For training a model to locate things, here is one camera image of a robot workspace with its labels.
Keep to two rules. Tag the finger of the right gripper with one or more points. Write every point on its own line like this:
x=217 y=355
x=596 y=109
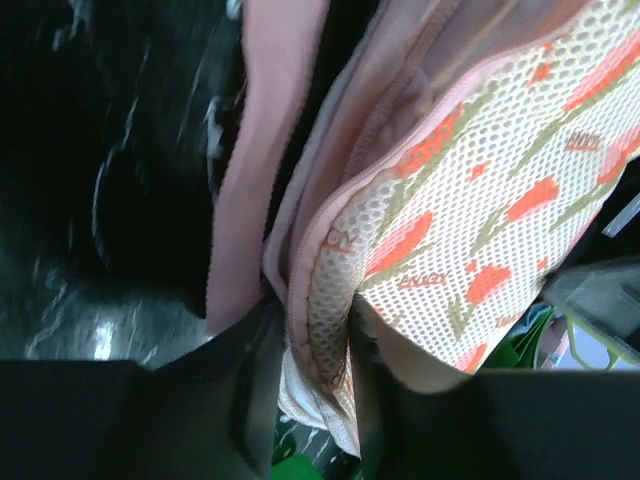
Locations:
x=602 y=300

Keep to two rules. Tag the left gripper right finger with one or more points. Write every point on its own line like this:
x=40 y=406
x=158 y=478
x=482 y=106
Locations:
x=513 y=424

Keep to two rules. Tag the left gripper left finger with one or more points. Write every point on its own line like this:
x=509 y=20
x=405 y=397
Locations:
x=210 y=414

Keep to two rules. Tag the pink mesh laundry bag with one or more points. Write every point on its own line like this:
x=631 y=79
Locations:
x=465 y=150

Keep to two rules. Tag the pink satin bra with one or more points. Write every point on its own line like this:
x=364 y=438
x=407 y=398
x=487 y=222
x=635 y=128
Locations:
x=280 y=40

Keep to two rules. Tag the green plastic bin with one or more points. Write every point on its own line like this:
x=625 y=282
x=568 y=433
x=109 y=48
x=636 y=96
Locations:
x=302 y=452

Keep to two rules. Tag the green ring binder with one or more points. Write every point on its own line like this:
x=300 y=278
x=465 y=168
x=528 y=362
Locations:
x=518 y=349

